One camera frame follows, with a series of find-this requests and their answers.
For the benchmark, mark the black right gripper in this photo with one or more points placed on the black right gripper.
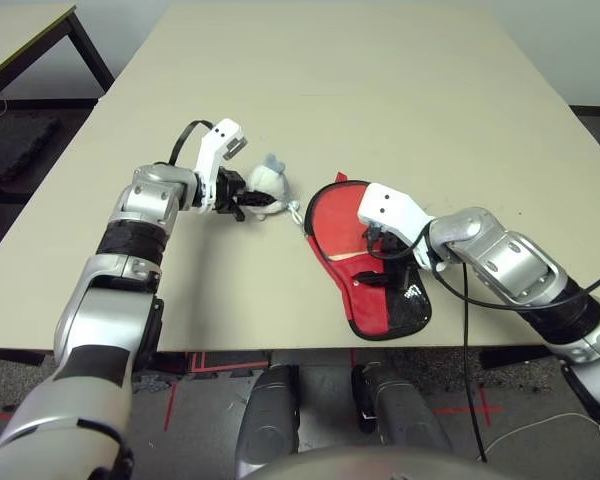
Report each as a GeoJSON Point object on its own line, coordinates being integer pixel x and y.
{"type": "Point", "coordinates": [392, 244]}

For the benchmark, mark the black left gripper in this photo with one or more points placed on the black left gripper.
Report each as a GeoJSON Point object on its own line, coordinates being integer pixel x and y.
{"type": "Point", "coordinates": [227, 187]}

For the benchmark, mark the white grey plush charm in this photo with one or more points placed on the white grey plush charm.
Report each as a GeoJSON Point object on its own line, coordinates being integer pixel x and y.
{"type": "Point", "coordinates": [267, 177]}

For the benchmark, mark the red black paddle case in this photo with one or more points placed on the red black paddle case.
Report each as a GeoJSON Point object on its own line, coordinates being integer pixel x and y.
{"type": "Point", "coordinates": [370, 315]}

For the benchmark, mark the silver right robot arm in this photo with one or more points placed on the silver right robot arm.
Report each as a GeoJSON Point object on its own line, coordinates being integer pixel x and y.
{"type": "Point", "coordinates": [510, 255]}

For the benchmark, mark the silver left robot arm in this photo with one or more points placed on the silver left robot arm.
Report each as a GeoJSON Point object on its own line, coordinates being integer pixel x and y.
{"type": "Point", "coordinates": [105, 310]}

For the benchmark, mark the grey robot right leg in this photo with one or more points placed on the grey robot right leg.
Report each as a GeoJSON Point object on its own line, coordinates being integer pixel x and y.
{"type": "Point", "coordinates": [405, 415]}

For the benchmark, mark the grey robot leg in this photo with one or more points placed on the grey robot leg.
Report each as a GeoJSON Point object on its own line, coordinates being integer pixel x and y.
{"type": "Point", "coordinates": [267, 415]}
{"type": "Point", "coordinates": [405, 415]}

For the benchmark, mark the grey robot left leg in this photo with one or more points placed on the grey robot left leg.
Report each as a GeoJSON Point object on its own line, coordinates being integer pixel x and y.
{"type": "Point", "coordinates": [267, 415]}

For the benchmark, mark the grey robot torso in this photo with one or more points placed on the grey robot torso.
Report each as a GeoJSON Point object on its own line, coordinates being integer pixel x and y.
{"type": "Point", "coordinates": [355, 467]}

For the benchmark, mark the black foam mat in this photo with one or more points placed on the black foam mat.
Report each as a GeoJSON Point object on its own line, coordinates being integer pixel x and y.
{"type": "Point", "coordinates": [15, 150]}

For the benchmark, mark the black-framed side table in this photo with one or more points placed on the black-framed side table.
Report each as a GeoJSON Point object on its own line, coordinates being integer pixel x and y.
{"type": "Point", "coordinates": [10, 40]}

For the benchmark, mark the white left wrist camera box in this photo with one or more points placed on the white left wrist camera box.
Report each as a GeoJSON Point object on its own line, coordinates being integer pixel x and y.
{"type": "Point", "coordinates": [217, 145]}

